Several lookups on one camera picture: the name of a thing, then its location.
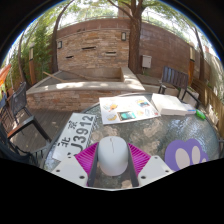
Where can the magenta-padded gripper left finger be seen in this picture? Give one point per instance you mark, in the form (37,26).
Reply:
(68,168)

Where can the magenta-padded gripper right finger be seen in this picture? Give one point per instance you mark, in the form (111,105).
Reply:
(155,168)

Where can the white computer mouse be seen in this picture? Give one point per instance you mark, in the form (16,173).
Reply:
(112,155)

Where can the purple paw-shaped mouse pad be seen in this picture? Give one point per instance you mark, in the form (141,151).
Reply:
(173,156)

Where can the white licence plate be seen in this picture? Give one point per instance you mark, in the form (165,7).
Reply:
(76,135)

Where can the white printed picture sheet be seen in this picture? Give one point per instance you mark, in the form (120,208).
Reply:
(128,108)

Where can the flat white box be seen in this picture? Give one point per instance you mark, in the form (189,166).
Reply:
(169,104)

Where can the small white and blue booklet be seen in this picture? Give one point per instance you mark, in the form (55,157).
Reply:
(190,108)

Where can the small green packet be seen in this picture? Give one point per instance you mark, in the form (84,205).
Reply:
(201,114)

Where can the stone raised basin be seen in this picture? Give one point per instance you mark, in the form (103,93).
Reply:
(83,95)

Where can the wooden stick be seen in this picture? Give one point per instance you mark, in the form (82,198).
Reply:
(53,76)

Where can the dark wooden slatted chair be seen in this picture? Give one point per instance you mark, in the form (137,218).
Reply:
(175,77)

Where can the orange fabric canopy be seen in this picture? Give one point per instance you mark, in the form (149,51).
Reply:
(4,75)

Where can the tree with brown trunk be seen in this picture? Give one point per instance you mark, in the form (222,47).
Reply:
(135,43)

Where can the grey wall utility box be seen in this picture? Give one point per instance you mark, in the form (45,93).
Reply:
(146,61)

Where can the wooden lamp post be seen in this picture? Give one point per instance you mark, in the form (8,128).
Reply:
(32,65)
(191,65)

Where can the black wall lamp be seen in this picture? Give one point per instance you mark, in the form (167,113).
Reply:
(59,44)
(124,36)

